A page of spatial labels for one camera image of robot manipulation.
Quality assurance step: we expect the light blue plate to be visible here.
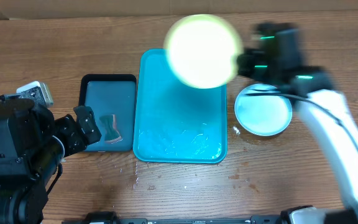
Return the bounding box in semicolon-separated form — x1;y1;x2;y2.
234;83;293;137

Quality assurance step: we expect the yellow plate with blue stain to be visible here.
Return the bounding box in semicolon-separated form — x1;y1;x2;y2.
163;14;243;89

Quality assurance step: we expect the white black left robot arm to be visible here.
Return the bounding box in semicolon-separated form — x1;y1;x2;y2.
0;98;101;224

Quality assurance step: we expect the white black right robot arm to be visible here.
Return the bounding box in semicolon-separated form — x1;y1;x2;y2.
237;22;358;223

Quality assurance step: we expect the black sponge tray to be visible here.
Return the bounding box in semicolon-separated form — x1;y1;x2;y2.
78;74;137;152

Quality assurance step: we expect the teal plastic tray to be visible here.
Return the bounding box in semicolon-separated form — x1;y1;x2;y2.
133;49;227;164

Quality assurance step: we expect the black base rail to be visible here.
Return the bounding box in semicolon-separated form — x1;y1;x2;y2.
61;205;338;224

